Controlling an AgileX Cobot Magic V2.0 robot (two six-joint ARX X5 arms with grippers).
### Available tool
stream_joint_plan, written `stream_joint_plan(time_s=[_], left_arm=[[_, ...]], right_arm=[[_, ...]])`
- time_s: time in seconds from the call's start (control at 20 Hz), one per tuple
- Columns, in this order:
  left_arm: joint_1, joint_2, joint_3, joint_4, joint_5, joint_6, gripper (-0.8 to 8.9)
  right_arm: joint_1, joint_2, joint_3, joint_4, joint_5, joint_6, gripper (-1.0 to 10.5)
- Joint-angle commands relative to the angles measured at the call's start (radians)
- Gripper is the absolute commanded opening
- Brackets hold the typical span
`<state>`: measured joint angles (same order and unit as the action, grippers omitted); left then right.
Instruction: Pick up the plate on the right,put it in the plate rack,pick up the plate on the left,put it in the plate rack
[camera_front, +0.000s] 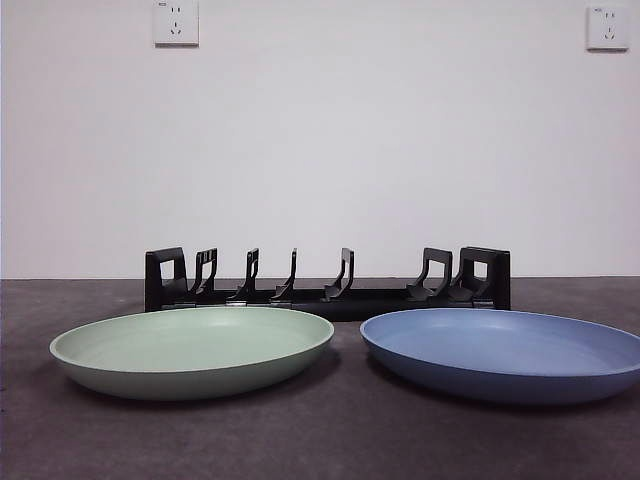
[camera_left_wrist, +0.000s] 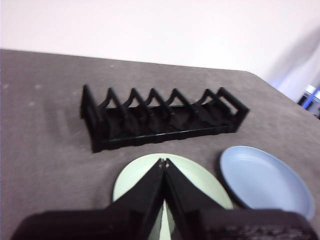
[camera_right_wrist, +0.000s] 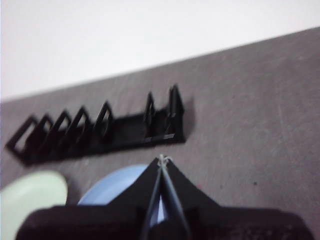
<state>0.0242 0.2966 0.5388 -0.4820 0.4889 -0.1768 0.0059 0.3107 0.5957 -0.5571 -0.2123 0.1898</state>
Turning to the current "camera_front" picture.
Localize pale green round plate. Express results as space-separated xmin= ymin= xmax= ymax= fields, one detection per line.
xmin=48 ymin=305 xmax=336 ymax=402

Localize blue round plate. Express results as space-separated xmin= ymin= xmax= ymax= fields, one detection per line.
xmin=359 ymin=307 xmax=640 ymax=406

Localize black plastic plate rack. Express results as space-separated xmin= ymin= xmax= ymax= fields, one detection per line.
xmin=144 ymin=245 xmax=513 ymax=323

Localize white wall socket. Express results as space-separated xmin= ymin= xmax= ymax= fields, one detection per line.
xmin=153 ymin=0 xmax=201 ymax=49
xmin=585 ymin=5 xmax=631 ymax=53

